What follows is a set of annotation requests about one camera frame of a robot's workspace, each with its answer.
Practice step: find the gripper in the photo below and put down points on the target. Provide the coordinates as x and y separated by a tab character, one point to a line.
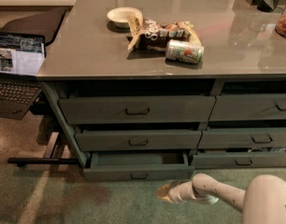
179	194

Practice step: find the grey drawer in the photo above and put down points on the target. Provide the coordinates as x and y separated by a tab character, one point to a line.
137	140
140	166
249	107
245	137
235	160
136	109

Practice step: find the grey drawer cabinet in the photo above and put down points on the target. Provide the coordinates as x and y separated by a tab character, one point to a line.
243	55

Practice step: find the green soda can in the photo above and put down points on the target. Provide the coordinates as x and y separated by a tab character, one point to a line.
185	52

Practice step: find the black laptop stand base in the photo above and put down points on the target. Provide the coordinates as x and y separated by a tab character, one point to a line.
48	157

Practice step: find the brown snack chip bag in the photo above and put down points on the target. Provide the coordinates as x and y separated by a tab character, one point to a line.
150	35

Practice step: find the white ceramic bowl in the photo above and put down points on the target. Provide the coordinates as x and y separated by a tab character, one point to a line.
119	15

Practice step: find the open black laptop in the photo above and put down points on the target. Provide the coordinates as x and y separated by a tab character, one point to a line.
21	56

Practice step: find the black office chair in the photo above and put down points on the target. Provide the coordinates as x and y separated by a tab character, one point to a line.
46	23

